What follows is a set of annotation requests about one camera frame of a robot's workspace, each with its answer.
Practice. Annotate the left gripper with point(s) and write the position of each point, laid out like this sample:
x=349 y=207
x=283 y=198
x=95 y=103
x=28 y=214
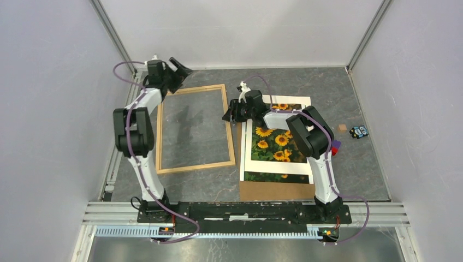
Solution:
x=180 y=75

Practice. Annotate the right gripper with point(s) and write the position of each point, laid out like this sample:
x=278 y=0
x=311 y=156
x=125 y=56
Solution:
x=234 y=106

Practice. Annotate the white photo mat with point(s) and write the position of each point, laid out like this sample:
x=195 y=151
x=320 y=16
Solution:
x=272 y=151

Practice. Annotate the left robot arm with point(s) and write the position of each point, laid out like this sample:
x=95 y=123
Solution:
x=134 y=136

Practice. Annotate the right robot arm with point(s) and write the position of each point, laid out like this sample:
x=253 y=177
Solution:
x=312 y=135

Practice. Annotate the sunflower photo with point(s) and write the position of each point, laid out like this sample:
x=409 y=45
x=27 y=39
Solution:
x=264 y=177

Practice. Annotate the brown backing board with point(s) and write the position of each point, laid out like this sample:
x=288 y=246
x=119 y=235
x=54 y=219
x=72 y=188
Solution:
x=267 y=191

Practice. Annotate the red purple block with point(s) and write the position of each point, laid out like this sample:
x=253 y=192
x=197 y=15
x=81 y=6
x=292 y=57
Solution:
x=335 y=146

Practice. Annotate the small wooden cube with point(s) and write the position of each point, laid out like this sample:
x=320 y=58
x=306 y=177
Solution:
x=342 y=128

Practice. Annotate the black blue toy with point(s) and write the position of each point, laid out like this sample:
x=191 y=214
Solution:
x=359 y=132

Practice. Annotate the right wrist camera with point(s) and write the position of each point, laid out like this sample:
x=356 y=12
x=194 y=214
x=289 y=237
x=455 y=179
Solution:
x=243 y=89

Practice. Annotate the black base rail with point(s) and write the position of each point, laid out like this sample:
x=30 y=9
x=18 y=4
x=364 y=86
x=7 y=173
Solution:
x=244 y=217

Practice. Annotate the white slotted cable duct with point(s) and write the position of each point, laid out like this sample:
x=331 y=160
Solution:
x=165 y=233

